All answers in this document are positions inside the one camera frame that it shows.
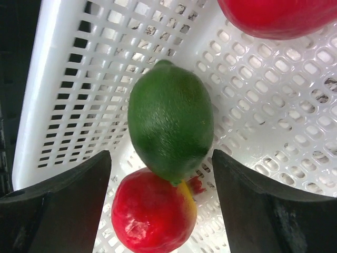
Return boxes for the white perforated plastic basket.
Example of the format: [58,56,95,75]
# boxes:
[12,1,336,252]

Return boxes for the red fake apple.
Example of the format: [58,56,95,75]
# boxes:
[218,0,336,40]

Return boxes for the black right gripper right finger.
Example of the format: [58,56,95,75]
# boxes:
[212,149,336,252]

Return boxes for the black plastic toolbox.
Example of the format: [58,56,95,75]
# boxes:
[1,1,41,196]

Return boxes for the green fake fruit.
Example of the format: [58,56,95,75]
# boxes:
[127,60,214,186]

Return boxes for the red fruit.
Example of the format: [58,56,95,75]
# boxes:
[111,168,206,252]

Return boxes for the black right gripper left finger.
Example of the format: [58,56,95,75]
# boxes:
[1,150,111,252]

